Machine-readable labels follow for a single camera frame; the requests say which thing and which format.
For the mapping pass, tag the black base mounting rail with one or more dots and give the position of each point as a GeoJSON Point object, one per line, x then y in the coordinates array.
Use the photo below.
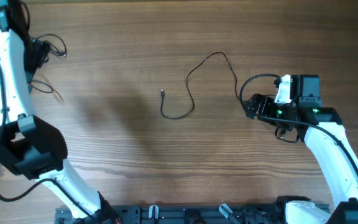
{"type": "Point", "coordinates": [248, 214]}

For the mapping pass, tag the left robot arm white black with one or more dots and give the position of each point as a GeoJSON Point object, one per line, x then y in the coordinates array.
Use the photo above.
{"type": "Point", "coordinates": [29, 146]}

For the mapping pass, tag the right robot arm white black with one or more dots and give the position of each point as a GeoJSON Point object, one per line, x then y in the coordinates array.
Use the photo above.
{"type": "Point", "coordinates": [298, 106]}

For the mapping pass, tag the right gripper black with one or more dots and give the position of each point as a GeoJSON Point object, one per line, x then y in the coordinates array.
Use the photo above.
{"type": "Point", "coordinates": [256, 99]}

